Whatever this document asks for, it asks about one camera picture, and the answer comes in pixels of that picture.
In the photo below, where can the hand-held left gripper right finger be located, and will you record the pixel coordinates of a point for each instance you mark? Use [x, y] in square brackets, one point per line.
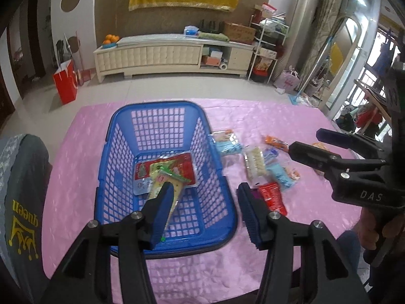
[250, 215]

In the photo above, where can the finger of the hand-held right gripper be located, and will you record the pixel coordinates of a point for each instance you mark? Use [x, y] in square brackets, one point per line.
[311, 156]
[335, 137]

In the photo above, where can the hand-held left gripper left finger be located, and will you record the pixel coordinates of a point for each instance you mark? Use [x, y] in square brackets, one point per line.
[163, 210]

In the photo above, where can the orange snack packet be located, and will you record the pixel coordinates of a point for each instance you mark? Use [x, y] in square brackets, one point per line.
[319, 146]

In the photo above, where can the yellow green snack packet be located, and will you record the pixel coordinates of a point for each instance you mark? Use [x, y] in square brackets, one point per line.
[177, 190]

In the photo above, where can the blue mint container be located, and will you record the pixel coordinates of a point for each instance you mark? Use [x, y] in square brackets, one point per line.
[271, 155]

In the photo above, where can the blue plastic basket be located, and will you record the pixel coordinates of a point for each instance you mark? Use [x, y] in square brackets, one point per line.
[158, 104]

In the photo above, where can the person's right hand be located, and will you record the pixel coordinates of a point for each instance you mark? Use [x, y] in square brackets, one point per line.
[360, 231]

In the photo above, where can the red snack packet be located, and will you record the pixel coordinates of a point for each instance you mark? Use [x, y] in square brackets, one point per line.
[272, 196]
[142, 169]

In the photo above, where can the pile of clothes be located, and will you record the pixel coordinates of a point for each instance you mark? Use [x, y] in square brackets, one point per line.
[360, 117]

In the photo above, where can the light blue snack packet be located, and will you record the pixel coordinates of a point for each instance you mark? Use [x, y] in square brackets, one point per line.
[227, 147]
[280, 174]

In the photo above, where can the orange sausage stick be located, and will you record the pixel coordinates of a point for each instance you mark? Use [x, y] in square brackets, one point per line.
[273, 142]

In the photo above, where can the white candy packet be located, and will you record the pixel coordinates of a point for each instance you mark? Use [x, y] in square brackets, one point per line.
[254, 164]

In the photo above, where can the wooden drying rack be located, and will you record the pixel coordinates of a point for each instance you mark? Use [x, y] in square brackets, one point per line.
[371, 93]

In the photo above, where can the pink gift bag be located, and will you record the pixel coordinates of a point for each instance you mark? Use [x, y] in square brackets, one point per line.
[288, 82]

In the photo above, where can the person's jeans leg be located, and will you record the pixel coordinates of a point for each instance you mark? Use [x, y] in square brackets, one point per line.
[348, 259]

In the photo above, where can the arched standing mirror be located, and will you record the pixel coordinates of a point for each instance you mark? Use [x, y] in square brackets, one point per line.
[346, 60]

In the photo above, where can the pink tablecloth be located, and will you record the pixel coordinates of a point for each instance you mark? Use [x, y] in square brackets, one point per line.
[79, 164]

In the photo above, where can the white metal rack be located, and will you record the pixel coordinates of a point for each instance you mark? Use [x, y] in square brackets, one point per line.
[265, 50]

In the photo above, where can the standing air conditioner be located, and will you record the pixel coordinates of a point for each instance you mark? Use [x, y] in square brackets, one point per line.
[303, 22]

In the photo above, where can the patterned curtain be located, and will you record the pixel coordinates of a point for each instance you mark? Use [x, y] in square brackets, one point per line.
[329, 12]

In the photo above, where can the orange box in cabinet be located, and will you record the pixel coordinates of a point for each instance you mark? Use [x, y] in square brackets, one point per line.
[210, 60]

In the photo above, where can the grey printed chair cover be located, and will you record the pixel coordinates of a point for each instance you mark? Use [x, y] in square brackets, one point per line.
[22, 196]

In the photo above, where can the cardboard box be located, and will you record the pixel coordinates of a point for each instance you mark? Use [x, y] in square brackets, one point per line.
[239, 32]

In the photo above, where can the cream tv cabinet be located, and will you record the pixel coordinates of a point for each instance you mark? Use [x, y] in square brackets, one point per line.
[142, 58]

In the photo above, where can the green folded cushion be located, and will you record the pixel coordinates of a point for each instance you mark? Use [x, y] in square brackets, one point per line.
[213, 36]

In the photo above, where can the red shopping bag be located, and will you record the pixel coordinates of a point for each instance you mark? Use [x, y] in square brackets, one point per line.
[65, 84]

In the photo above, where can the blue tissue pack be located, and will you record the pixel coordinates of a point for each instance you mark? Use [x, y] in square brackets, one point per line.
[190, 31]

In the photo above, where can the pile of oranges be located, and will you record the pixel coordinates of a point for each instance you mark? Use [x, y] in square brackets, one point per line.
[110, 39]

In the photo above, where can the round brown wall decoration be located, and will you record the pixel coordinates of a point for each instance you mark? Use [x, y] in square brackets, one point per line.
[70, 1]

